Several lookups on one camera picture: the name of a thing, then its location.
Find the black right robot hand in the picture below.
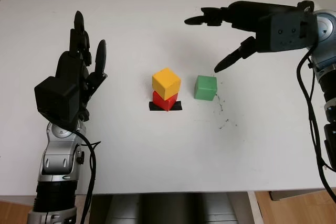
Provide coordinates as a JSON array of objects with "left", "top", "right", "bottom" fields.
[{"left": 184, "top": 0, "right": 300, "bottom": 73}]

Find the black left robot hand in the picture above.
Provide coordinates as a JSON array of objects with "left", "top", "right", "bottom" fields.
[{"left": 56, "top": 10, "right": 108, "bottom": 122}]

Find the green wooden block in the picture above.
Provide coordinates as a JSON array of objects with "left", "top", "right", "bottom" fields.
[{"left": 193, "top": 75, "right": 218, "bottom": 101}]

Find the yellow wooden block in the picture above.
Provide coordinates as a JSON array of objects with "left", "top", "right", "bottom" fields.
[{"left": 151, "top": 67, "right": 182, "bottom": 101}]

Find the red wooden block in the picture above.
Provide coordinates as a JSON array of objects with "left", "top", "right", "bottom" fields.
[{"left": 152, "top": 90, "right": 179, "bottom": 112}]

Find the black tape strip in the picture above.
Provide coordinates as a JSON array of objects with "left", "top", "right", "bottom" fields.
[{"left": 149, "top": 101, "right": 183, "bottom": 112}]

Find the grey robot torso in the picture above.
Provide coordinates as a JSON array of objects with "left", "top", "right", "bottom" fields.
[{"left": 106, "top": 193, "right": 249, "bottom": 224}]

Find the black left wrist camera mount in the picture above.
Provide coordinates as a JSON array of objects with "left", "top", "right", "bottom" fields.
[{"left": 34, "top": 76, "right": 82, "bottom": 130}]

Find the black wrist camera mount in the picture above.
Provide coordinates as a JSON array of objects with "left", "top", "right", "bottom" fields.
[
  {"left": 256, "top": 10, "right": 319, "bottom": 53},
  {"left": 34, "top": 76, "right": 82, "bottom": 130}
]

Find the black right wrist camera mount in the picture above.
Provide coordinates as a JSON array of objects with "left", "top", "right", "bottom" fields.
[{"left": 256, "top": 10, "right": 319, "bottom": 53}]

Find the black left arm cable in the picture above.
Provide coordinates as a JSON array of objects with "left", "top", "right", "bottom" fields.
[{"left": 70, "top": 128, "right": 102, "bottom": 224}]

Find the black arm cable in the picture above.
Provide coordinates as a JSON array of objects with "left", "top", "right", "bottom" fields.
[
  {"left": 70, "top": 128, "right": 102, "bottom": 224},
  {"left": 296, "top": 0, "right": 336, "bottom": 204}
]

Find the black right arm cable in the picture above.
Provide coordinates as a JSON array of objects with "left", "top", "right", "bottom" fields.
[{"left": 296, "top": 0, "right": 336, "bottom": 204}]

